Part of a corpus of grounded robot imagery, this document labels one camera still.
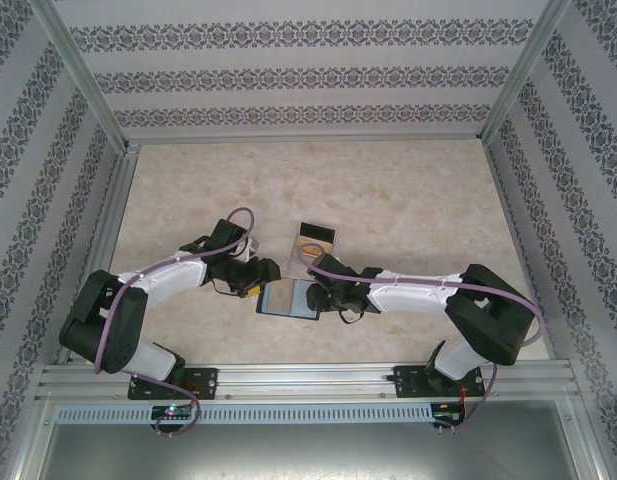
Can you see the navy blue card holder wallet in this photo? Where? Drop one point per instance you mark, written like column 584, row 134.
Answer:
column 299, row 300

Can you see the clear acrylic card stand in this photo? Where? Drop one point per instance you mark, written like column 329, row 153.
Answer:
column 293, row 262

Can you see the plain dark credit card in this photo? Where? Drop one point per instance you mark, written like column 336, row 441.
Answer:
column 316, row 231

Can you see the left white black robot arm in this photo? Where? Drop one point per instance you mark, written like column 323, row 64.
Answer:
column 173, row 275

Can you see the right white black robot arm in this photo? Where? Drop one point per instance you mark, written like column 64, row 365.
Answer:
column 413, row 295

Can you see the gold credit card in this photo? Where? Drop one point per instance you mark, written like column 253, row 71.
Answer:
column 325, row 245

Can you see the grey metal sheet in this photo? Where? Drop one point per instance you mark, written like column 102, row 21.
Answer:
column 308, row 450

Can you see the small green circuit board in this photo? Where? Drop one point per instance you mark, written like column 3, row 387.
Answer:
column 170, row 412
column 445, row 417

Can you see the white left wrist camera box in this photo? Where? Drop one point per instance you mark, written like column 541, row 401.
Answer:
column 248, row 249

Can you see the aluminium front rail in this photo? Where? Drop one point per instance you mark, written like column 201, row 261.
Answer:
column 308, row 380

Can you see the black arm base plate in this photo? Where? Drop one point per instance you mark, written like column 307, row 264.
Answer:
column 405, row 385
column 208, row 382

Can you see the aluminium side rail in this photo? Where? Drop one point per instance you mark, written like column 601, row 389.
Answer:
column 117, row 200
column 507, row 200

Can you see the aluminium back rail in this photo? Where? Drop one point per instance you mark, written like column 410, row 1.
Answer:
column 308, row 140

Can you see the aluminium frame post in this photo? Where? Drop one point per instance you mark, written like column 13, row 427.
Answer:
column 524, row 65
column 79, row 65

